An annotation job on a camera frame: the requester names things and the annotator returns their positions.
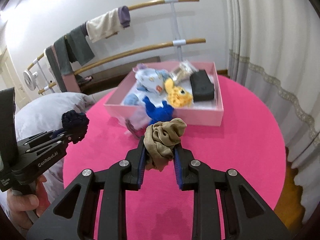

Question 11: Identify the beige satin scrunchie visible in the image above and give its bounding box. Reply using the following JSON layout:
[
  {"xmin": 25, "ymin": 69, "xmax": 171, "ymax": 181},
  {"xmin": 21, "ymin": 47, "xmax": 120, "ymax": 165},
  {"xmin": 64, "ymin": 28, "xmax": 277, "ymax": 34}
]
[{"xmin": 143, "ymin": 118, "xmax": 187, "ymax": 172}]

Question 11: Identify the lilac organza scrunchie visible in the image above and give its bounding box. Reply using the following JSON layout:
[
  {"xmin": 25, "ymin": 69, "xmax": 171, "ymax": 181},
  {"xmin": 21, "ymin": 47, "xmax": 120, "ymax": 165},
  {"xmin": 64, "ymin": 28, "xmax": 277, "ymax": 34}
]
[{"xmin": 125, "ymin": 107, "xmax": 151, "ymax": 139}]

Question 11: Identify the blue knitted toy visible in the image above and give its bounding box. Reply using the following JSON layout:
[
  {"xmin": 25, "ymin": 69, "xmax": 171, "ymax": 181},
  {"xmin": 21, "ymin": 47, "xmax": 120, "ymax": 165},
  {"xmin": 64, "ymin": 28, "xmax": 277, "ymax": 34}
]
[{"xmin": 143, "ymin": 96, "xmax": 174, "ymax": 125}]

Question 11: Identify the navy knitted scrunchie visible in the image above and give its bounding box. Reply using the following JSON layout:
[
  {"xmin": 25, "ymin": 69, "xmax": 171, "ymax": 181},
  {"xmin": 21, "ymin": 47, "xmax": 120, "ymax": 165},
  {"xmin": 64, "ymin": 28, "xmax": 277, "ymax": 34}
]
[{"xmin": 61, "ymin": 110, "xmax": 89, "ymax": 144}]

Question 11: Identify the cotton swab bag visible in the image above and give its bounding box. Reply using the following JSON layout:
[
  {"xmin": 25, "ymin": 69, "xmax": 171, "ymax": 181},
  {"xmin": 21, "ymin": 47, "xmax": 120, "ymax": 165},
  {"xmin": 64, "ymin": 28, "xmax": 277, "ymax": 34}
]
[{"xmin": 169, "ymin": 60, "xmax": 199, "ymax": 85}]

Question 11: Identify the person's left hand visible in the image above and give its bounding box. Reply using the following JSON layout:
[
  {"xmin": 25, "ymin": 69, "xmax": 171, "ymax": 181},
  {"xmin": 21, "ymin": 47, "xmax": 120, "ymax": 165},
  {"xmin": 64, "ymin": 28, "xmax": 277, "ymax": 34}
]
[{"xmin": 7, "ymin": 175, "xmax": 50, "ymax": 230}]

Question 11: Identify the pink tablecloth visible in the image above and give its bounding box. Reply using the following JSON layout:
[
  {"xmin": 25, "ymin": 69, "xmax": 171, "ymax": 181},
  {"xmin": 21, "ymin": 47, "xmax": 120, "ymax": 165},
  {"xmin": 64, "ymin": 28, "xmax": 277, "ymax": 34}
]
[{"xmin": 63, "ymin": 76, "xmax": 286, "ymax": 239}]

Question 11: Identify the light blue sock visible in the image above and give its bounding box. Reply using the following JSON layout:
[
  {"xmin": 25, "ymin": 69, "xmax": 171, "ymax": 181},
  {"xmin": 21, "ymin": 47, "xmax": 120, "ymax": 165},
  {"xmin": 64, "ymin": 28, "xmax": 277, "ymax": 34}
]
[{"xmin": 123, "ymin": 93, "xmax": 145, "ymax": 106}]

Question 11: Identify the white fan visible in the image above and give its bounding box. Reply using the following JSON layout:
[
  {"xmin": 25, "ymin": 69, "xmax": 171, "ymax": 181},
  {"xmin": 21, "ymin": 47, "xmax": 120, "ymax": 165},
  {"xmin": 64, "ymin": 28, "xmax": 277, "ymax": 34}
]
[{"xmin": 23, "ymin": 70, "xmax": 38, "ymax": 91}]

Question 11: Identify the pink shallow box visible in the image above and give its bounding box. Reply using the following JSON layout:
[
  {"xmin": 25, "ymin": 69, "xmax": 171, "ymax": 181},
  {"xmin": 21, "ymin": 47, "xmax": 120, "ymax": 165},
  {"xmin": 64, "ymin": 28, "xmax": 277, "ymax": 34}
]
[{"xmin": 104, "ymin": 61, "xmax": 224, "ymax": 126}]

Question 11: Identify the yellow crocheted fish toy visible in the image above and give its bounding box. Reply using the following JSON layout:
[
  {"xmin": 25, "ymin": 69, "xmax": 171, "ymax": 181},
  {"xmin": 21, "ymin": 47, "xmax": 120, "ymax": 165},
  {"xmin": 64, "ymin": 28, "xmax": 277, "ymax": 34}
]
[{"xmin": 164, "ymin": 78, "xmax": 193, "ymax": 108}]

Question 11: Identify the grey pink towel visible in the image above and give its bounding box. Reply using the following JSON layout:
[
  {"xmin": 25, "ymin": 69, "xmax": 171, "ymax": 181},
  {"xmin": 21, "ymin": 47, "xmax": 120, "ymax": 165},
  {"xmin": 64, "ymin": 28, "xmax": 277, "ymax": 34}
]
[{"xmin": 44, "ymin": 46, "xmax": 81, "ymax": 93}]

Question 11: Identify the light blue patterned cloth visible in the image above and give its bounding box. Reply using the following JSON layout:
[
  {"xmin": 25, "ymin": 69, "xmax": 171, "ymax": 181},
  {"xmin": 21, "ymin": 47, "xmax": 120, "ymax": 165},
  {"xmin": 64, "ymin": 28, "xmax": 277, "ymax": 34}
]
[{"xmin": 132, "ymin": 63, "xmax": 169, "ymax": 96}]

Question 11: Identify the dark green towel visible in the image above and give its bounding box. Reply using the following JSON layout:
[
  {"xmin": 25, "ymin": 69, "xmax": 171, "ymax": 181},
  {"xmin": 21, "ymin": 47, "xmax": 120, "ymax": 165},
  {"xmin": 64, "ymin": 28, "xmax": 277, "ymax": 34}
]
[{"xmin": 54, "ymin": 23, "xmax": 95, "ymax": 75}]

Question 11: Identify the wooden ballet barre rack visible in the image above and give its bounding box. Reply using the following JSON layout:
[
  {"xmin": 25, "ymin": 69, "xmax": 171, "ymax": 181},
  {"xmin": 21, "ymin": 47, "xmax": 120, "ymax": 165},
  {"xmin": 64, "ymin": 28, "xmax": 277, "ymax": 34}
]
[{"xmin": 24, "ymin": 0, "xmax": 206, "ymax": 94}]

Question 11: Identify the cream garment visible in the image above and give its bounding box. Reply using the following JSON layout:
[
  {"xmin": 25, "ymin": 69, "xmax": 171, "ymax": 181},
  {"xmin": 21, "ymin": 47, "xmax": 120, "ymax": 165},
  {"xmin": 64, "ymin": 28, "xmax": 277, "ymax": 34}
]
[{"xmin": 86, "ymin": 8, "xmax": 124, "ymax": 42}]

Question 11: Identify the purple garment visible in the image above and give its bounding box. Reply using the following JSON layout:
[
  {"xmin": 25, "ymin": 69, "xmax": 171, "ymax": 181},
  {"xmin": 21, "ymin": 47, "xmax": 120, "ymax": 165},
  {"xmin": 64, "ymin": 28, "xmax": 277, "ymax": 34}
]
[{"xmin": 118, "ymin": 6, "xmax": 131, "ymax": 28}]

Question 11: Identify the white curtain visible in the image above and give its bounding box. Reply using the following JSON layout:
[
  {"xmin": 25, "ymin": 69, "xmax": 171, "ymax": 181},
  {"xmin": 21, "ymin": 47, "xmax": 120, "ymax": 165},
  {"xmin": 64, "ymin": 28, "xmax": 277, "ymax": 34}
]
[{"xmin": 226, "ymin": 0, "xmax": 319, "ymax": 223}]

